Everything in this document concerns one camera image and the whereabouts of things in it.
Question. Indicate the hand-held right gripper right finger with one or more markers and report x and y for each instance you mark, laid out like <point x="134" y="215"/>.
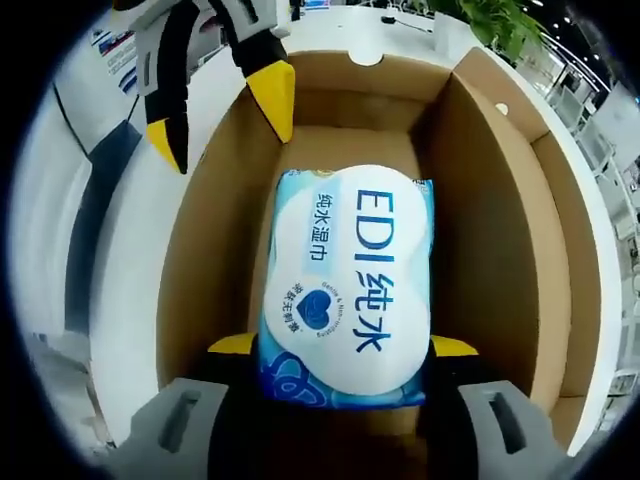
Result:
<point x="480" y="425"/>

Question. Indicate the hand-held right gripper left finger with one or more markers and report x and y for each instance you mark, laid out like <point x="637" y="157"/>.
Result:
<point x="200" y="430"/>

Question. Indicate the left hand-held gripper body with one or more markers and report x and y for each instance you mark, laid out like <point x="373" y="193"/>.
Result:
<point x="145" y="12"/>

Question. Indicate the light blue wet wipes pack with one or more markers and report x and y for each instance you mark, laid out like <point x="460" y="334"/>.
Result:
<point x="350" y="280"/>

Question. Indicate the brown cardboard shoe box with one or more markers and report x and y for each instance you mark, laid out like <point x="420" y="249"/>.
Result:
<point x="480" y="200"/>

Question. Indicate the green potted plant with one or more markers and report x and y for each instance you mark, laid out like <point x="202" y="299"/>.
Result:
<point x="495" y="25"/>

